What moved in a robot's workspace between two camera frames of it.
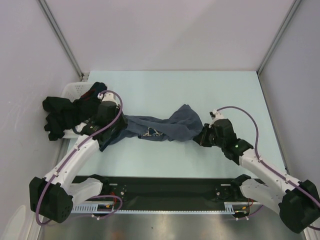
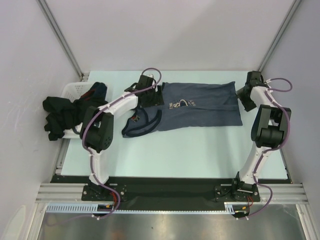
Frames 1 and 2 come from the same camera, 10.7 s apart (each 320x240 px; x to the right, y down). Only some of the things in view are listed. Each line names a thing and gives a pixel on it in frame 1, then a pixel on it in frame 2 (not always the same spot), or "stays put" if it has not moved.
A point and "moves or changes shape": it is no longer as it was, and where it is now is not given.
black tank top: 63,114 stays put
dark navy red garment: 92,95 stays put
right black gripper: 201,138 -> 248,105
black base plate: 132,189 stays put
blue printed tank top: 181,124 moves or changes shape
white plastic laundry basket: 73,91 stays put
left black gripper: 123,122 -> 157,100
